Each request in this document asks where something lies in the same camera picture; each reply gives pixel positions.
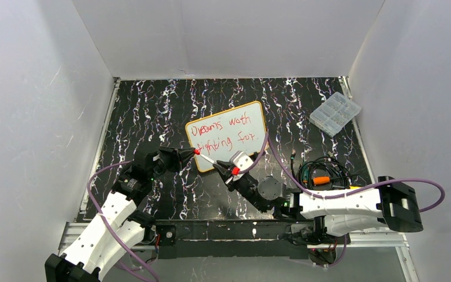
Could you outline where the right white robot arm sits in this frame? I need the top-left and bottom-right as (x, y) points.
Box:
(214, 161), (423, 237)

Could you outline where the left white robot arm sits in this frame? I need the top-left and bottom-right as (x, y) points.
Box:
(45, 147), (200, 281)

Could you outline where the orange green sensor plug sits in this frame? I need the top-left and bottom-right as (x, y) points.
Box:
(300, 167), (330, 187)

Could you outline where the clear plastic compartment box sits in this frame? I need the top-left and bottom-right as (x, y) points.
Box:
(309, 92), (362, 137)

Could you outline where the coiled black cable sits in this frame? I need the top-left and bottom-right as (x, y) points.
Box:
(290, 149), (353, 192)

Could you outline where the yellow framed whiteboard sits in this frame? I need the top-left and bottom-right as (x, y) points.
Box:
(184, 101), (267, 173)

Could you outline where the red white marker pen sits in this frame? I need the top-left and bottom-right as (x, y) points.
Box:
(193, 149), (238, 177)

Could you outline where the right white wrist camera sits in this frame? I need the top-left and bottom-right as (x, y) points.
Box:
(229, 151), (254, 174)

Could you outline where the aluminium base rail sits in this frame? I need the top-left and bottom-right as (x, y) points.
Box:
(50, 220), (419, 282)

